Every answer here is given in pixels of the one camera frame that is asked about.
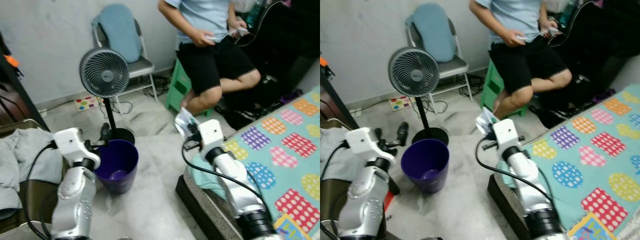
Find blue yellow children's book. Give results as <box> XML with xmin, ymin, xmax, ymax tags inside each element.
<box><xmin>567</xmin><ymin>212</ymin><xmax>618</xmax><ymax>240</ymax></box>
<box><xmin>274</xmin><ymin>214</ymin><xmax>313</xmax><ymax>240</ymax></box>

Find colourful power strip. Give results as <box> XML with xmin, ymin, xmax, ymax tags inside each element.
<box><xmin>74</xmin><ymin>96</ymin><xmax>103</xmax><ymax>112</ymax></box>
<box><xmin>389</xmin><ymin>96</ymin><xmax>416</xmax><ymax>112</ymax></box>

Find grey clothes pile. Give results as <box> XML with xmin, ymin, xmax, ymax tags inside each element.
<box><xmin>320</xmin><ymin>127</ymin><xmax>368</xmax><ymax>183</ymax></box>
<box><xmin>0</xmin><ymin>127</ymin><xmax>63</xmax><ymax>221</ymax></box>

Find green plastic stool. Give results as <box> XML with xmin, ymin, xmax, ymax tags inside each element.
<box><xmin>481</xmin><ymin>59</ymin><xmax>526</xmax><ymax>118</ymax></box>
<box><xmin>166</xmin><ymin>59</ymin><xmax>213</xmax><ymax>118</ymax></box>

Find dark wooden cabinet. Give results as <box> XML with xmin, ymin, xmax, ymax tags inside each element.
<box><xmin>320</xmin><ymin>55</ymin><xmax>353</xmax><ymax>131</ymax></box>
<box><xmin>0</xmin><ymin>30</ymin><xmax>51</xmax><ymax>132</ymax></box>

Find grey standing fan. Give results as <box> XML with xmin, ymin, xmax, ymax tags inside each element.
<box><xmin>79</xmin><ymin>47</ymin><xmax>136</xmax><ymax>146</ymax></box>
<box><xmin>388</xmin><ymin>46</ymin><xmax>449</xmax><ymax>147</ymax></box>

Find black bed base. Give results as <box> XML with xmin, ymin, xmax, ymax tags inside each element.
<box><xmin>487</xmin><ymin>174</ymin><xmax>531</xmax><ymax>240</ymax></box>
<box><xmin>175</xmin><ymin>174</ymin><xmax>221</xmax><ymax>240</ymax></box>

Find grey folding chair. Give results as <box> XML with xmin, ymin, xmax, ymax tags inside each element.
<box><xmin>406</xmin><ymin>17</ymin><xmax>473</xmax><ymax>115</ymax></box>
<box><xmin>92</xmin><ymin>17</ymin><xmax>159</xmax><ymax>115</ymax></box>

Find brown armchair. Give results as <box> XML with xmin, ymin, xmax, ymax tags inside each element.
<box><xmin>0</xmin><ymin>119</ymin><xmax>66</xmax><ymax>236</ymax></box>
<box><xmin>320</xmin><ymin>120</ymin><xmax>361</xmax><ymax>236</ymax></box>

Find teal blanket with colourful hearts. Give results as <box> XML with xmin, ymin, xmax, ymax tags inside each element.
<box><xmin>500</xmin><ymin>82</ymin><xmax>640</xmax><ymax>236</ymax></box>
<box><xmin>187</xmin><ymin>86</ymin><xmax>321</xmax><ymax>238</ymax></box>

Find light blue cushion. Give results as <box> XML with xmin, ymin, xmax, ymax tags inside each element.
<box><xmin>91</xmin><ymin>4</ymin><xmax>143</xmax><ymax>63</ymax></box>
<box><xmin>405</xmin><ymin>3</ymin><xmax>458</xmax><ymax>63</ymax></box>

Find person in blue shirt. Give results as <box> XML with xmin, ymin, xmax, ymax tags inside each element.
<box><xmin>467</xmin><ymin>0</ymin><xmax>573</xmax><ymax>120</ymax></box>
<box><xmin>157</xmin><ymin>0</ymin><xmax>262</xmax><ymax>117</ymax></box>

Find large black bag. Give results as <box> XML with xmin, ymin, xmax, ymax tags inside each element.
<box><xmin>220</xmin><ymin>0</ymin><xmax>321</xmax><ymax>130</ymax></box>
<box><xmin>530</xmin><ymin>0</ymin><xmax>640</xmax><ymax>128</ymax></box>

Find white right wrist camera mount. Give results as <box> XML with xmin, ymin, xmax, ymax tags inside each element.
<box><xmin>492</xmin><ymin>118</ymin><xmax>521</xmax><ymax>153</ymax></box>
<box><xmin>197</xmin><ymin>119</ymin><xmax>224</xmax><ymax>153</ymax></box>

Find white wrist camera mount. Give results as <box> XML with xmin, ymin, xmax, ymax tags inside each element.
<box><xmin>346</xmin><ymin>127</ymin><xmax>387</xmax><ymax>163</ymax></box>
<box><xmin>52</xmin><ymin>127</ymin><xmax>96</xmax><ymax>163</ymax></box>
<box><xmin>492</xmin><ymin>118</ymin><xmax>521</xmax><ymax>153</ymax></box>
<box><xmin>197</xmin><ymin>119</ymin><xmax>224</xmax><ymax>153</ymax></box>

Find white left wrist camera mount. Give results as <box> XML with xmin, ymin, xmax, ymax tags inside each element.
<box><xmin>52</xmin><ymin>127</ymin><xmax>96</xmax><ymax>163</ymax></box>
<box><xmin>346</xmin><ymin>127</ymin><xmax>387</xmax><ymax>163</ymax></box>

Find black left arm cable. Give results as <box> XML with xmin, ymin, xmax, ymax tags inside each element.
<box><xmin>320</xmin><ymin>141</ymin><xmax>351</xmax><ymax>240</ymax></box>
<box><xmin>25</xmin><ymin>142</ymin><xmax>58</xmax><ymax>240</ymax></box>

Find black floor cables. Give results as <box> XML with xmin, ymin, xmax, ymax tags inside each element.
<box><xmin>142</xmin><ymin>75</ymin><xmax>172</xmax><ymax>98</ymax></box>
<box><xmin>457</xmin><ymin>75</ymin><xmax>485</xmax><ymax>98</ymax></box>

